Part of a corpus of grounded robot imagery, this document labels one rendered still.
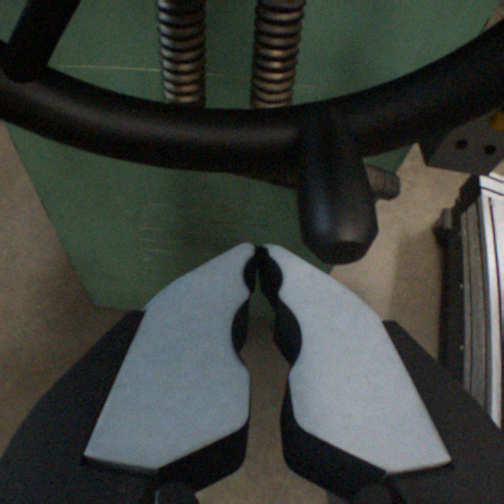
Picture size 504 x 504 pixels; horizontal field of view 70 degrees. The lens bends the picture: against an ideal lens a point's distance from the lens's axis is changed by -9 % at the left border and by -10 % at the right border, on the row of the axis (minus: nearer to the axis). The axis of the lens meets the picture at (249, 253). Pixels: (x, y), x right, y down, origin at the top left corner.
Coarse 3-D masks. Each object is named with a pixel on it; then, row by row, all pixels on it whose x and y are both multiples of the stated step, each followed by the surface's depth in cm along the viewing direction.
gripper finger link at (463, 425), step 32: (384, 320) 9; (416, 352) 8; (416, 384) 8; (448, 384) 8; (448, 416) 7; (480, 416) 7; (448, 448) 6; (480, 448) 6; (384, 480) 6; (416, 480) 6; (448, 480) 6; (480, 480) 6
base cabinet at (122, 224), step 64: (0, 0) 26; (128, 0) 27; (320, 0) 27; (384, 0) 27; (448, 0) 26; (64, 64) 32; (128, 64) 32; (320, 64) 32; (384, 64) 32; (64, 192) 47; (128, 192) 47; (192, 192) 48; (256, 192) 48; (128, 256) 62; (192, 256) 61
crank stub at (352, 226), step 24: (312, 120) 14; (336, 120) 13; (312, 144) 13; (336, 144) 12; (312, 168) 12; (336, 168) 12; (360, 168) 12; (312, 192) 12; (336, 192) 11; (360, 192) 11; (312, 216) 11; (336, 216) 11; (360, 216) 11; (312, 240) 12; (336, 240) 11; (360, 240) 11; (336, 264) 12
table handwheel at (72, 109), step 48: (48, 0) 10; (0, 48) 12; (48, 48) 12; (480, 48) 12; (0, 96) 13; (48, 96) 14; (96, 96) 15; (384, 96) 14; (432, 96) 13; (480, 96) 13; (96, 144) 15; (144, 144) 15; (192, 144) 16; (240, 144) 16; (288, 144) 16; (384, 144) 15
